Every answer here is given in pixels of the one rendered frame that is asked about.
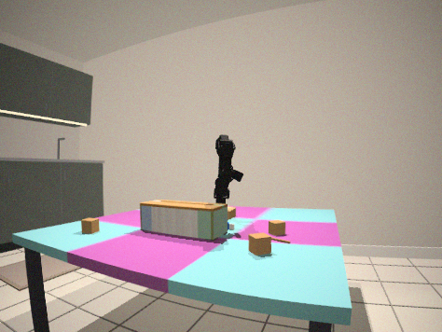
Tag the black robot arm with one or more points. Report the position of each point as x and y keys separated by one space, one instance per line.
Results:
x=225 y=149

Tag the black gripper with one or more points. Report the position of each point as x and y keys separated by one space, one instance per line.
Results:
x=225 y=174

